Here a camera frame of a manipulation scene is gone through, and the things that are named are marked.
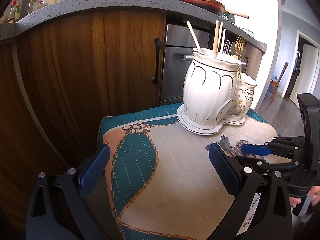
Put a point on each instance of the gold metal fork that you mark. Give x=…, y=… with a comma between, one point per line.
x=239, y=47

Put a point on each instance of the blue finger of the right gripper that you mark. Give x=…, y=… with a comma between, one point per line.
x=261, y=150
x=261, y=166

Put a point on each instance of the person right hand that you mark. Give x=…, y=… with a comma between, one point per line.
x=314, y=193

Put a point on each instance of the white floral ceramic utensil holder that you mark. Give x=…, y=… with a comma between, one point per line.
x=215, y=93

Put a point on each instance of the wooden cabinet door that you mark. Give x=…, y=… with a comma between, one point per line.
x=61, y=77

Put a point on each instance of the silver metal spoon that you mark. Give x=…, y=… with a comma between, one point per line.
x=228, y=47

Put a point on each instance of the quilted horse print mat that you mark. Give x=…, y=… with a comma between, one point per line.
x=160, y=181

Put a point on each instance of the green kettle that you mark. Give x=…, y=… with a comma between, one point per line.
x=228, y=16

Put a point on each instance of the black cabinet handle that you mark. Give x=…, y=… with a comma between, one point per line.
x=157, y=43

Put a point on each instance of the stainless steel oven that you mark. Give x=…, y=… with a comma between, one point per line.
x=178, y=54

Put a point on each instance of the red frying pan wooden handle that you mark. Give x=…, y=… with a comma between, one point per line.
x=214, y=6

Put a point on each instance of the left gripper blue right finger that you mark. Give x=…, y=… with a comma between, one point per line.
x=272, y=218

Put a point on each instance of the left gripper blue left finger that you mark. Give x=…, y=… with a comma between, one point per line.
x=57, y=209

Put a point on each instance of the grey speckled countertop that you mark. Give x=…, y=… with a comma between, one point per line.
x=65, y=7

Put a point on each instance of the red cap sauce bottle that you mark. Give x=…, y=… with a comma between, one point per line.
x=11, y=17

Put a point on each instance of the wooden chair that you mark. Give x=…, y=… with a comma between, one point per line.
x=275, y=84

